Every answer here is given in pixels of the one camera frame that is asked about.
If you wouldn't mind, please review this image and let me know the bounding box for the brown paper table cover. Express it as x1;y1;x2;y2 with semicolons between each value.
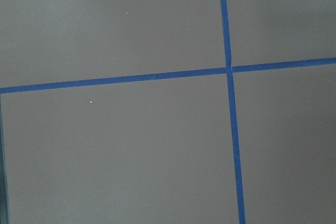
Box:
1;0;335;223

